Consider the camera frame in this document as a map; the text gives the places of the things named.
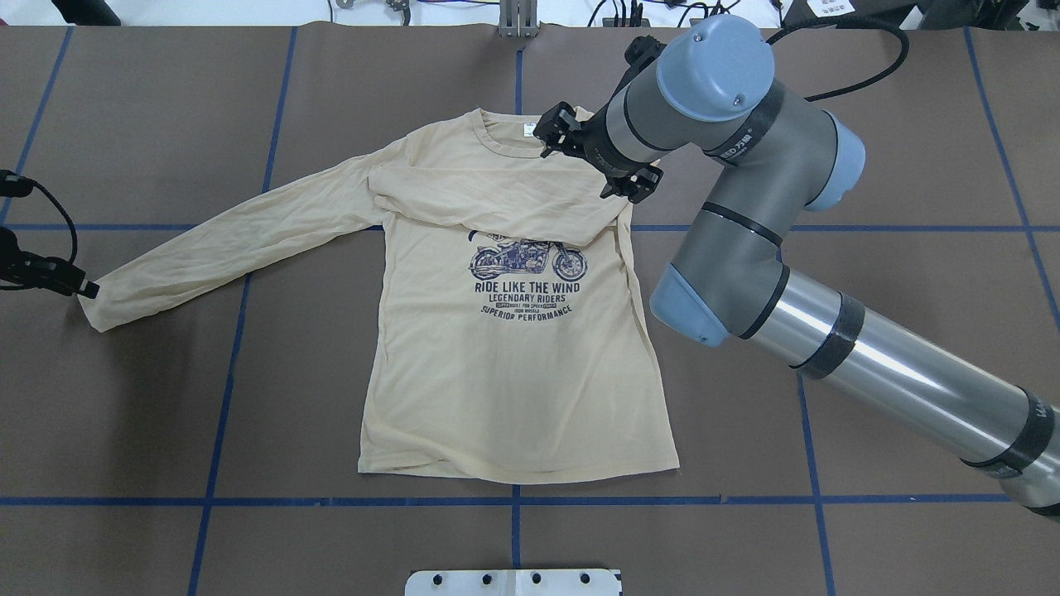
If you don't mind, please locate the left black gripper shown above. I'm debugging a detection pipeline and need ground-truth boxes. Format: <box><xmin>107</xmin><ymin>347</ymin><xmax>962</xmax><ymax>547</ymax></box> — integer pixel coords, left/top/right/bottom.
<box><xmin>1</xmin><ymin>227</ymin><xmax>101</xmax><ymax>300</ymax></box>

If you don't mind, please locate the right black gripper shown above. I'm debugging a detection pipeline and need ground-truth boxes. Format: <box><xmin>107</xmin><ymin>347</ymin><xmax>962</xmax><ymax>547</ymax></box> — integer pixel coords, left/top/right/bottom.
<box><xmin>533</xmin><ymin>102</ymin><xmax>663</xmax><ymax>204</ymax></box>

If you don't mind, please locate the beige long-sleeve graphic shirt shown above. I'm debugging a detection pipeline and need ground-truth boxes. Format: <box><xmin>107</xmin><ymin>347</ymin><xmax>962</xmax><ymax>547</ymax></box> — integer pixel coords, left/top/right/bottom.
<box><xmin>80</xmin><ymin>109</ymin><xmax>679</xmax><ymax>484</ymax></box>

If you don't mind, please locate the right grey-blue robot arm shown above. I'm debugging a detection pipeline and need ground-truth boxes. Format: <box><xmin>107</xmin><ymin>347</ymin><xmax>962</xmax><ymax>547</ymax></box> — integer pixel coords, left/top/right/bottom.
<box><xmin>533</xmin><ymin>15</ymin><xmax>1058</xmax><ymax>521</ymax></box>

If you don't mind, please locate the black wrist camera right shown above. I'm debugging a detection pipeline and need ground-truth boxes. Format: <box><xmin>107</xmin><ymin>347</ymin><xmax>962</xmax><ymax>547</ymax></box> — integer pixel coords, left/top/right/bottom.
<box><xmin>624</xmin><ymin>36</ymin><xmax>667</xmax><ymax>78</ymax></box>

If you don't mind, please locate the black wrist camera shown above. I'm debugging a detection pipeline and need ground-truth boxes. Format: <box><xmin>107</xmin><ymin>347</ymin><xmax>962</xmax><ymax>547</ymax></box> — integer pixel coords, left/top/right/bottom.
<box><xmin>624</xmin><ymin>36</ymin><xmax>667</xmax><ymax>78</ymax></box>
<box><xmin>0</xmin><ymin>170</ymin><xmax>36</xmax><ymax>199</ymax></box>

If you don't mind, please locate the grey aluminium frame post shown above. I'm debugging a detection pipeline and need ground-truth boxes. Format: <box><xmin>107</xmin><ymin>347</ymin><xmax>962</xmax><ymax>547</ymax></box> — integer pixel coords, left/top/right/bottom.
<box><xmin>499</xmin><ymin>0</ymin><xmax>540</xmax><ymax>38</ymax></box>

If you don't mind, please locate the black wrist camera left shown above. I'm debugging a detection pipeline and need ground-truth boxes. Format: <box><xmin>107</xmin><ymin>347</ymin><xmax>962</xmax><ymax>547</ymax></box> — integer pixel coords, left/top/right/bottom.
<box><xmin>0</xmin><ymin>170</ymin><xmax>36</xmax><ymax>199</ymax></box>

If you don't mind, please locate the black cable bundle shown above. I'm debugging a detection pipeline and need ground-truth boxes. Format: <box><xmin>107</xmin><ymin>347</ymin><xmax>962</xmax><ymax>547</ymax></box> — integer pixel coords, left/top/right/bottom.
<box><xmin>586</xmin><ymin>0</ymin><xmax>742</xmax><ymax>29</ymax></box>

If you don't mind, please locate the white metal base plate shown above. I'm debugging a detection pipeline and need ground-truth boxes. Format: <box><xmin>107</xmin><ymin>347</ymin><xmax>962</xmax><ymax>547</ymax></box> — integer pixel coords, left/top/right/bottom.
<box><xmin>404</xmin><ymin>567</ymin><xmax>624</xmax><ymax>595</ymax></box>

